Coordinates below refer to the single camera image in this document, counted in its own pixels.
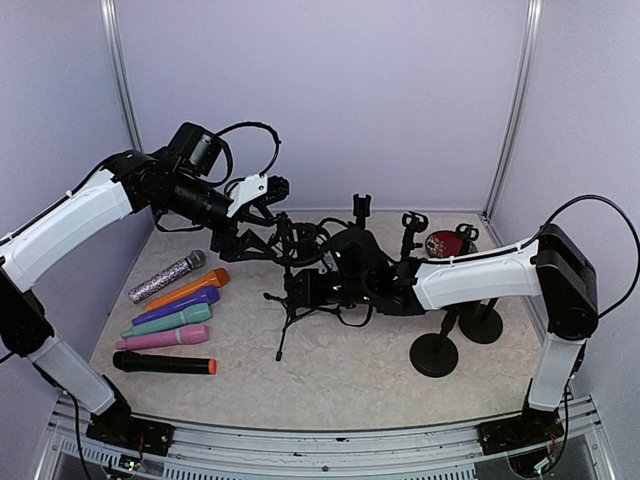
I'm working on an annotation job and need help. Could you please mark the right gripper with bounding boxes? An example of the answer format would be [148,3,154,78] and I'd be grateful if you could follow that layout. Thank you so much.
[285,269,372,308]

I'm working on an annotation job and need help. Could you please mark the black tripod microphone stand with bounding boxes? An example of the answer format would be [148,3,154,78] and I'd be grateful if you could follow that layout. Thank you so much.
[263,213,328,362]

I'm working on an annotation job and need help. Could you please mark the orange toy microphone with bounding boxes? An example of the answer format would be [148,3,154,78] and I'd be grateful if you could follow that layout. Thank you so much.
[145,268,230,312]

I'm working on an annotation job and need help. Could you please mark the silver glitter microphone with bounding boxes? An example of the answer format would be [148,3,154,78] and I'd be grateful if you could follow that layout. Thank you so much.
[128,250,206,304]

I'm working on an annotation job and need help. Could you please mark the purple toy microphone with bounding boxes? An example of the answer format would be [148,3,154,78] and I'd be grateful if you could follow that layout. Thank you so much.
[131,286,220,326]

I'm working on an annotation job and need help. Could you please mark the mint green toy microphone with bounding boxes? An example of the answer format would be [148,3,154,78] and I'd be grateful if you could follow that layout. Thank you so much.
[120,303,212,339]

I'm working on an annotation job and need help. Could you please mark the pink toy microphone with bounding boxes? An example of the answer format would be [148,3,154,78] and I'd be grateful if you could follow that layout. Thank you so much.
[115,324,210,351]

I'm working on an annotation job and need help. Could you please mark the short black microphone stand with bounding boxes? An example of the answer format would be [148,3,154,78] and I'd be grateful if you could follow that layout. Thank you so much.
[455,223,479,256]

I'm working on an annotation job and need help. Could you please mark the black wireless microphone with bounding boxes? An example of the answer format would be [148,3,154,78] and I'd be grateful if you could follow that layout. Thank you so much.
[112,351,217,375]

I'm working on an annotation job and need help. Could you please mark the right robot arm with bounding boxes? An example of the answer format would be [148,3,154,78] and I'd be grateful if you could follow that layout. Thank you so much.
[276,196,603,455]

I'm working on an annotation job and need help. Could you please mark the red patterned plate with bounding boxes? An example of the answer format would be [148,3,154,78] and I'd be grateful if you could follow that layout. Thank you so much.
[425,230,464,258]

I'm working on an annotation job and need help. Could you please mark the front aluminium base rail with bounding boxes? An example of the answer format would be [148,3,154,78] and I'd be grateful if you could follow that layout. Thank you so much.
[34,397,619,480]

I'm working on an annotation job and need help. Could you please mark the left aluminium frame post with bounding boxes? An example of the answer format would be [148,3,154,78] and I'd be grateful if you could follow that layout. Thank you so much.
[100,0,144,152]

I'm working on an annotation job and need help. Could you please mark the aluminium frame post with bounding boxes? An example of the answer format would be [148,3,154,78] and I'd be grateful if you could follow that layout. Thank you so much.
[100,0,144,152]
[482,0,544,223]

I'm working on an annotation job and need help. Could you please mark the right aluminium frame post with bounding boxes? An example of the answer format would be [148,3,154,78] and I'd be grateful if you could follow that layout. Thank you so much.
[482,0,544,223]

